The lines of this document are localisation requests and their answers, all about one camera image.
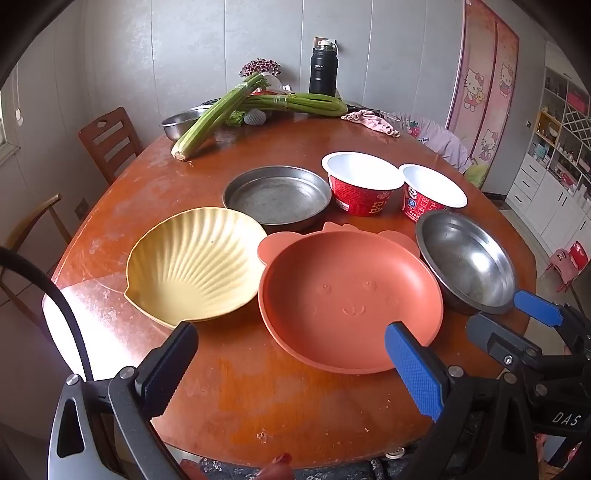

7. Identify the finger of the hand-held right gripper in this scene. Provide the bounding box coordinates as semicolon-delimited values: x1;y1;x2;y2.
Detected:
513;290;591;352
465;313;557;372

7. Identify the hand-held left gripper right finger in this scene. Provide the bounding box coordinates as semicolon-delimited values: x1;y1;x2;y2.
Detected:
385;322;539;480

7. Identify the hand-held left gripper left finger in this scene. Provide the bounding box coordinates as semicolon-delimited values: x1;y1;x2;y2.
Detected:
48;322;199;480

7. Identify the shiny steel bowl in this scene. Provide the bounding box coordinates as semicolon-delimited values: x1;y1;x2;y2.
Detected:
416;210;518;315

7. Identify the yellow shell-shaped plate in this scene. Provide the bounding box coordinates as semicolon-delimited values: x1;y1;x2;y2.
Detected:
124;207;269;329

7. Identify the orange bear-face plate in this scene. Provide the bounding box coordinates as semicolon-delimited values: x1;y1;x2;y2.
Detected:
257;222;445;374

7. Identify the red instant noodle bowl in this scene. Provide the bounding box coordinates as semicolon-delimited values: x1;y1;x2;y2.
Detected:
400;164;468;223
321;152;405;217

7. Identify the round metal pan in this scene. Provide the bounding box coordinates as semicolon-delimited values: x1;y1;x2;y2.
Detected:
222;166;333;234

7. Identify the pink child chair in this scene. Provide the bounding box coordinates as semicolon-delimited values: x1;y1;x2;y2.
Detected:
545;241;589;292

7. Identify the white shelf cabinet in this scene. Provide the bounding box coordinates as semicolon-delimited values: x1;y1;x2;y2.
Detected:
505;41;591;259

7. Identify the purple garment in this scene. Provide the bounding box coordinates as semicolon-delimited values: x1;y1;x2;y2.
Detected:
392;113;472;174

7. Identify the light wooden armchair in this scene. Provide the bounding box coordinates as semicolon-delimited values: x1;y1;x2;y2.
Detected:
0;193;72;324

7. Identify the pink cartoon cat wardrobe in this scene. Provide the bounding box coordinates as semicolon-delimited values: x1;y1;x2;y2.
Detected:
445;0;520;185

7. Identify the large steel basin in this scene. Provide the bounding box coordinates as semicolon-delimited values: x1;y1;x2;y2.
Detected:
161;108;213;141

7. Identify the red-brown wooden chair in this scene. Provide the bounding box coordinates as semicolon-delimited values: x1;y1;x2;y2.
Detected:
78;107;144;185

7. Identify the thick celery bunch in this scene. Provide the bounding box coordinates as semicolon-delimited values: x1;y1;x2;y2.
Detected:
172;73;271;161

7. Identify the pink cloth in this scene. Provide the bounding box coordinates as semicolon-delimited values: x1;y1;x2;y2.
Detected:
342;110;402;138

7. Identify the thin celery bunch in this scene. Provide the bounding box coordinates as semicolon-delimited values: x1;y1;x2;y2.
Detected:
240;92;348;117

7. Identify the black thermos bottle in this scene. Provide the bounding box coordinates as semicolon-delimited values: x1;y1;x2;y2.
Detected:
308;39;339;97

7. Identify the dried flower bouquet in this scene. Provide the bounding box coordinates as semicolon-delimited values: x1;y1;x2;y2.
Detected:
239;58;281;78

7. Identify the black cable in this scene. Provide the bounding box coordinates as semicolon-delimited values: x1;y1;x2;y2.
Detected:
0;247;93;381

